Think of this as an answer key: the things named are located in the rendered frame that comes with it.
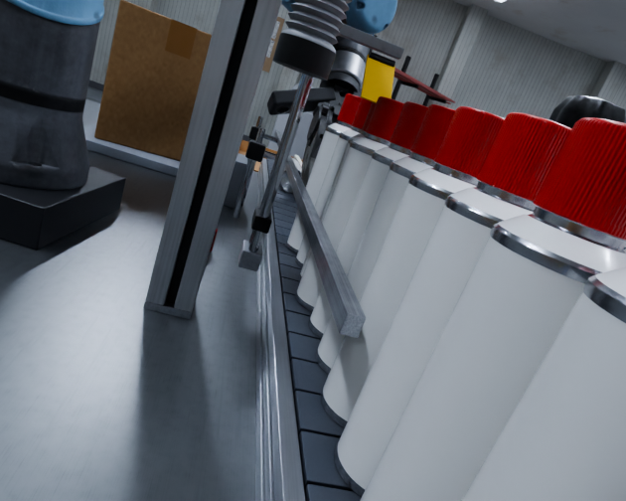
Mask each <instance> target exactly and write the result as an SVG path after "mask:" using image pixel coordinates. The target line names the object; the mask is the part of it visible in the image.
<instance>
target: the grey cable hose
mask: <svg viewBox="0 0 626 501"><path fill-rule="evenodd" d="M295 2H296V3H293V4H291V5H290V6H291V8H292V10H293V12H290V13H288V15H289V17H290V19H291V20H289V21H286V22H285V23H286V25H287V26H288V29H285V30H283V31H282V32H281V33H280V36H279V39H278V43H277V46H276V50H275V53H274V56H273V61H274V62H276V63H278V64H280V65H283V66H285V67H287V68H290V69H291V70H294V71H297V72H299V73H302V74H305V75H307V76H310V77H313V78H316V79H319V80H323V81H327V80H328V77H329V74H330V72H331V69H332V66H333V63H334V60H335V57H336V50H335V49H334V47H333V45H335V44H337V43H338V41H337V39H336V37H337V36H340V35H341V33H340V31H339V28H342V27H344V25H343V23H342V21H341V20H344V19H346V18H347V17H346V15H345V13H344V12H346V11H348V10H349V7H348V5H347V4H348V3H350V2H352V0H295Z"/></svg>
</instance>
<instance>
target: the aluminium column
mask: <svg viewBox="0 0 626 501"><path fill-rule="evenodd" d="M281 2H282V0H221V2H220V6H219V10H218V14H217V18H216V22H215V26H214V30H213V34H212V38H211V41H210V45H209V49H208V53H207V57H206V61H205V65H204V69H203V73H202V77H201V81H200V85H199V89H198V93H197V97H196V101H195V105H194V108H193V112H192V116H191V120H190V124H189V128H188V132H187V136H186V140H185V144H184V148H183V152H182V156H181V160H180V164H179V168H178V172H177V176H176V180H175V184H174V188H173V192H172V196H171V200H170V204H169V208H168V212H167V216H166V220H165V224H164V228H163V232H162V236H161V240H160V244H159V248H158V251H157V255H156V259H155V263H154V267H153V271H152V275H151V279H150V283H149V287H148V291H147V295H146V299H145V302H144V306H143V308H144V309H149V310H153V311H157V312H161V313H165V314H170V315H174V316H178V317H182V318H186V319H190V318H191V315H192V311H193V308H194V304H195V301H196V298H197V294H198V291H199V287H200V284H201V280H202V277H203V273H204V270H205V266H206V263H207V260H208V256H209V253H210V249H211V246H212V242H213V239H214V235H215V232H216V228H217V225H218V221H219V218H220V215H221V211H222V208H223V204H224V201H225V197H226V194H227V190H228V187H229V183H230V180H231V177H232V173H233V170H234V167H235V161H236V158H237V154H238V151H239V147H240V144H241V141H242V137H243V134H244V130H245V127H246V123H247V120H248V116H249V113H250V109H251V106H252V103H253V99H254V96H255V92H256V89H257V85H258V82H259V78H260V75H261V71H262V68H263V65H264V61H265V58H266V54H267V51H268V47H269V44H270V40H271V37H272V33H273V30H274V27H275V23H276V20H277V16H278V13H279V9H280V6H281Z"/></svg>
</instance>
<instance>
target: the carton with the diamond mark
mask: <svg viewBox="0 0 626 501"><path fill-rule="evenodd" d="M211 38H212V35H211V34H208V33H206V32H203V31H201V30H198V29H196V28H194V27H191V26H189V25H186V24H184V23H181V22H179V21H176V20H174V19H170V18H168V17H165V16H163V15H160V14H158V13H155V12H152V11H150V10H147V9H145V8H142V7H140V6H137V5H135V4H132V3H130V2H127V1H125V0H120V2H119V8H118V13H117V18H116V24H115V29H114V34H113V39H112V45H111V50H110V55H109V61H108V66H107V71H106V77H105V82H104V87H103V92H102V98H101V103H100V108H99V114H98V119H97V124H96V129H95V135H94V137H95V138H98V139H102V140H105V141H109V142H112V143H116V144H120V145H123V146H127V147H131V148H134V149H138V150H142V151H145V152H149V153H153V154H156V155H160V156H163V157H167V158H171V159H174V160H178V161H180V160H181V156H182V152H183V148H184V144H185V140H186V136H187V132H188V128H189V124H190V120H191V116H192V112H193V108H194V105H195V101H196V97H197V93H198V89H199V85H200V81H201V77H202V73H203V69H204V65H205V61H206V57H207V53H208V49H209V45H210V41H211Z"/></svg>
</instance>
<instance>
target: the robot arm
mask: <svg viewBox="0 0 626 501"><path fill-rule="evenodd" d="M103 1H104V0H0V184H4V185H9V186H15V187H22V188H30V189H40V190H68V189H74V188H78V187H81V186H83V185H84V184H85V183H86V180H87V175H88V170H89V160H88V153H87V147H86V141H85V134H84V128H83V121H82V116H83V110H84V105H85V100H86V95H87V89H88V84H89V79H90V73H91V68H92V62H93V57H94V52H95V46H96V41H97V36H98V30H99V25H100V21H101V20H102V18H103V15H104V6H103ZM347 5H348V7H349V10H348V11H346V12H344V13H345V15H346V17H347V18H346V19H344V20H341V21H342V23H344V24H346V25H348V26H351V27H353V28H356V29H358V30H360V31H363V32H365V33H368V34H370V35H374V34H376V33H379V32H381V31H383V30H384V29H385V28H386V27H387V26H388V25H389V24H390V23H391V21H392V19H393V17H394V14H395V11H396V6H397V0H352V2H350V3H348V4H347ZM336 39H337V41H338V43H337V44H335V45H333V47H334V49H335V50H336V57H335V60H334V63H333V66H332V69H331V72H330V74H329V77H328V80H327V81H323V80H321V82H320V86H319V87H316V88H311V89H310V92H309V95H308V98H307V101H306V104H305V107H304V110H303V112H309V111H313V116H314V117H313V118H312V121H311V124H310V127H309V130H308V134H307V144H306V148H305V152H304V156H303V162H302V170H301V179H302V181H303V183H304V186H305V188H306V185H307V183H308V180H309V177H310V174H311V171H312V168H313V165H314V162H315V159H316V156H317V153H318V151H319V148H320V145H321V142H322V139H323V136H324V133H325V130H326V127H327V126H329V125H331V124H333V123H337V121H338V120H337V117H338V115H339V113H340V110H341V107H342V104H343V101H344V98H345V96H346V94H347V93H350V94H353V95H356V96H359V97H361V93H362V89H361V86H362V82H363V78H364V73H365V67H366V61H367V55H368V54H369V51H370V48H368V47H366V46H363V45H361V44H358V43H356V42H353V41H351V40H348V39H346V38H343V37H341V36H337V37H336ZM296 92H297V89H289V90H275V91H273V92H272V93H271V96H270V98H269V100H268V103H267V107H268V112H269V114H270V115H276V114H287V113H290V110H291V107H292V103H293V100H294V97H295V94H296Z"/></svg>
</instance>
